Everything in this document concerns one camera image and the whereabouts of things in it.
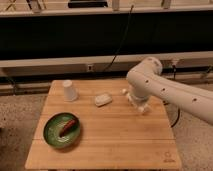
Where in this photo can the white wall outlet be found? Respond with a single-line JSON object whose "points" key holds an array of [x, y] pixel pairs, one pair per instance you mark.
{"points": [[90, 68]]}

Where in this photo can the white paper cup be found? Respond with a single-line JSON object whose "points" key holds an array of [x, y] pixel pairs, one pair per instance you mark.
{"points": [[70, 92]]}

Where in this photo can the green round plate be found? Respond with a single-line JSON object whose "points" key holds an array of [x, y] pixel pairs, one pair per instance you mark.
{"points": [[53, 127]]}

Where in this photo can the brown sausage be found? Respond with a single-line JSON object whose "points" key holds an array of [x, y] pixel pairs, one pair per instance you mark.
{"points": [[66, 127]]}

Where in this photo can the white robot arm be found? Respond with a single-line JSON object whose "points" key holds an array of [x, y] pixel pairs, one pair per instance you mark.
{"points": [[145, 80]]}

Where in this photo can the wooden folding table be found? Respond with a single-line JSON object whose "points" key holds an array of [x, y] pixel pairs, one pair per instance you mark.
{"points": [[113, 136]]}

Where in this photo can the white plastic bottle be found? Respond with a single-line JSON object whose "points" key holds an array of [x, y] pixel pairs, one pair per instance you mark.
{"points": [[139, 103]]}

